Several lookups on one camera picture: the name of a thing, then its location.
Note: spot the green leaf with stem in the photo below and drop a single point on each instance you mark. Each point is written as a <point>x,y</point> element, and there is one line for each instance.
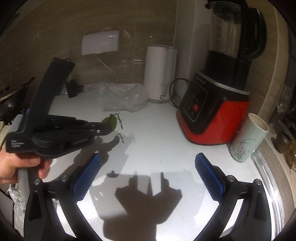
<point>113,120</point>

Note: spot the black wok with lid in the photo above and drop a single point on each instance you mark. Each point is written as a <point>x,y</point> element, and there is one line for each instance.
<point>15,98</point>

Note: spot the white wall socket cover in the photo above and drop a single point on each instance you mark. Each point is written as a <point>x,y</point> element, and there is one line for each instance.
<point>101,42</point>

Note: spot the wine glass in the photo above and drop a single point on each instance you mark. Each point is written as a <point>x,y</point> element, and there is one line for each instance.
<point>284,101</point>

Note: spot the clear plastic bag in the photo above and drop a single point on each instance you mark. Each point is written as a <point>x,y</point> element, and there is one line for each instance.
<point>122,97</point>

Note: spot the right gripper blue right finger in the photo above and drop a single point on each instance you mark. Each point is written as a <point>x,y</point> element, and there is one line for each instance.
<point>212,177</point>

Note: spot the person's left hand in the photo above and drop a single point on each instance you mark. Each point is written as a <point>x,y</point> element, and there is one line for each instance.
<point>10,162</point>

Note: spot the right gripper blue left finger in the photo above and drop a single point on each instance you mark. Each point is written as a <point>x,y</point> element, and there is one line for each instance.
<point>85,176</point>

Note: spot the white electric kettle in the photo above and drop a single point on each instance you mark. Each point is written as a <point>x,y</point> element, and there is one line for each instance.
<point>159,72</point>

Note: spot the glass sauce bottle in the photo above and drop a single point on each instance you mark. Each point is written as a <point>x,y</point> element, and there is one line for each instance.
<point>73,89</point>

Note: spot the red black blender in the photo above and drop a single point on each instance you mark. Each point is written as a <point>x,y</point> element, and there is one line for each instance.
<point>216,102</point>

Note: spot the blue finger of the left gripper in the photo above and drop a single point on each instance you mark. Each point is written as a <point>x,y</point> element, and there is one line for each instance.
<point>100,129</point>

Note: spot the white ceramic cup with flowers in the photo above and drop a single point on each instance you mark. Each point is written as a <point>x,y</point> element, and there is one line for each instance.
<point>249,137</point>

